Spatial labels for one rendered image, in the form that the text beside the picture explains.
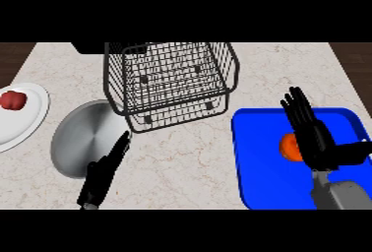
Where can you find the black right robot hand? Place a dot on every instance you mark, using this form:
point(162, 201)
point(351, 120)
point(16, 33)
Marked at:
point(311, 141)

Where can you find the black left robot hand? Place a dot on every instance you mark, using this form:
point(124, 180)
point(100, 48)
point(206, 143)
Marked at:
point(100, 177)

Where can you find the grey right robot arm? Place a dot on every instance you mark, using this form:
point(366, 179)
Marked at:
point(338, 192)

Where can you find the orange squash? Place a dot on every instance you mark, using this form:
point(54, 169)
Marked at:
point(289, 147)

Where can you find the blue tray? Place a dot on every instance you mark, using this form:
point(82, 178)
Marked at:
point(270, 164)

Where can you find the white plate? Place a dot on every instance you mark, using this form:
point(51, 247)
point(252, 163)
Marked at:
point(20, 121)

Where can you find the red bell pepper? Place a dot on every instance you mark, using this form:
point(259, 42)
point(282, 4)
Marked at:
point(11, 100)

